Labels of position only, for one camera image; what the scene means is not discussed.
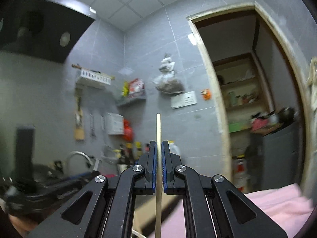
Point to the white wall basket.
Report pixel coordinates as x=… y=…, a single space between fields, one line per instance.
x=92 y=78

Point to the red plastic bag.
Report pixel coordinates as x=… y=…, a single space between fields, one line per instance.
x=128 y=131

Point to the wooden cutting board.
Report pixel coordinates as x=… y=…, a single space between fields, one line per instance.
x=79 y=134

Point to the wooden pantry shelf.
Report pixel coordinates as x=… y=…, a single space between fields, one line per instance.
x=243 y=93

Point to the white wall box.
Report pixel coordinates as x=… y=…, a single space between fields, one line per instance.
x=114 y=124

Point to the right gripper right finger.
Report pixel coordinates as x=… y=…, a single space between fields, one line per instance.
x=171 y=183

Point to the black range hood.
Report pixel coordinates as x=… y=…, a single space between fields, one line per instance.
x=46 y=29

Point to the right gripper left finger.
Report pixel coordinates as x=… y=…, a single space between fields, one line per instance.
x=146 y=185

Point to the dark soy sauce bottle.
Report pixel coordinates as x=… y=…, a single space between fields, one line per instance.
x=123 y=160

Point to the large oil jug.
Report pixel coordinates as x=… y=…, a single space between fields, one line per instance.
x=174 y=148

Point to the left human hand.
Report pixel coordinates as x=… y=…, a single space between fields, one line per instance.
x=23 y=225

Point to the hanging plastic bag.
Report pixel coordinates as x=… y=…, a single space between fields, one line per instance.
x=167 y=82

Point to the pink floral cloth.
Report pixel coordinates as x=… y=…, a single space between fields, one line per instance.
x=286 y=206

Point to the wooden chopstick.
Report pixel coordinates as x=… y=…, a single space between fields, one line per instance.
x=158 y=216

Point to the orange wall hook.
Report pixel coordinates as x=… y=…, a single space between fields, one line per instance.
x=206 y=94

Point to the grey cabinet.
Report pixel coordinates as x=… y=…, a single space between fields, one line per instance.
x=272 y=161

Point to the chrome sink faucet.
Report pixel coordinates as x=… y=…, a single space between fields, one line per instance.
x=78 y=163

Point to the grey wall shelf basket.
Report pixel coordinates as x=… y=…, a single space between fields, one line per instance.
x=132 y=98

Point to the yellow label sauce bottle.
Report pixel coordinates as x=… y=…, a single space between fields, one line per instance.
x=129 y=153

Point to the white wall socket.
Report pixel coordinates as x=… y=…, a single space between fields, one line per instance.
x=184 y=99

